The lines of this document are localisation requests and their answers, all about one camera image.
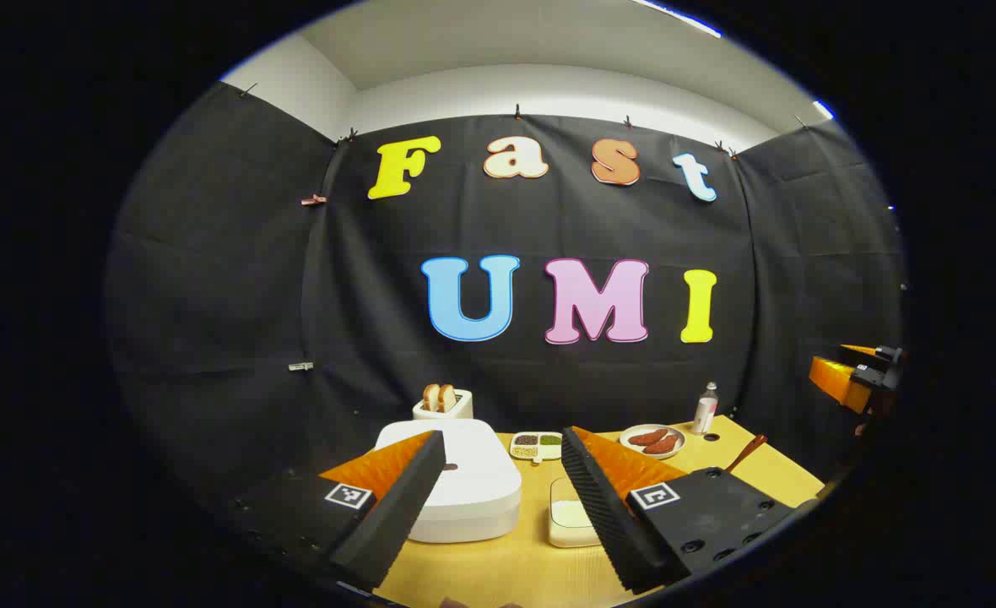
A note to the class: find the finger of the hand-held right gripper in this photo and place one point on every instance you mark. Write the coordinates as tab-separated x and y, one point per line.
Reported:
836	382
859	349

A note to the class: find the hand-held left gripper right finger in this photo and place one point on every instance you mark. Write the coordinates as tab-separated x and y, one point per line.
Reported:
608	515

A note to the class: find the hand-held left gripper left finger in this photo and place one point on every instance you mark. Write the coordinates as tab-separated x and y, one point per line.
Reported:
397	507

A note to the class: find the clear container of white rice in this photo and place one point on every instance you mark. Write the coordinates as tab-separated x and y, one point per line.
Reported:
570	512

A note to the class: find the white rice cooker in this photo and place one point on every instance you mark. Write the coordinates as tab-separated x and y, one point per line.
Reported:
481	498

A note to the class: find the brown wooden spoon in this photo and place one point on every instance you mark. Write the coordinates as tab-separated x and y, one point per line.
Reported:
744	454

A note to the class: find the white round plate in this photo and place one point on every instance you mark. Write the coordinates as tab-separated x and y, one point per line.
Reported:
633	447

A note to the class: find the red meat patty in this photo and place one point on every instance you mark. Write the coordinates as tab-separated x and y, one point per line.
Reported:
663	445
648	437

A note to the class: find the white divided dish of grains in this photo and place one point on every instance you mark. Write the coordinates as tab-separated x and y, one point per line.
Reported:
537	446

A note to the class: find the white toaster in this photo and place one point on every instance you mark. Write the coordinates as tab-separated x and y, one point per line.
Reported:
456	409

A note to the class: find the toasted bread slice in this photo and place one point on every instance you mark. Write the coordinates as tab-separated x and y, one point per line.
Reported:
448	398
430	397

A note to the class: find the clear bottle with pink label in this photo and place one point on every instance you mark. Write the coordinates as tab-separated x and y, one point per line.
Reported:
704	414

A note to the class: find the black backdrop cloth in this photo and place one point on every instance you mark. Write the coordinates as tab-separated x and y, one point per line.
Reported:
363	295

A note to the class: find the small ceiling light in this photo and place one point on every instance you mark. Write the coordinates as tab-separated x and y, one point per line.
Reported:
823	110

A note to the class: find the red cloth clip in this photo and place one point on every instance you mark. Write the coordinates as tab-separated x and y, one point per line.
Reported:
314	200

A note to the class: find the long ceiling light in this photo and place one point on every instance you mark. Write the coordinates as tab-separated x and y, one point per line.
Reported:
679	17

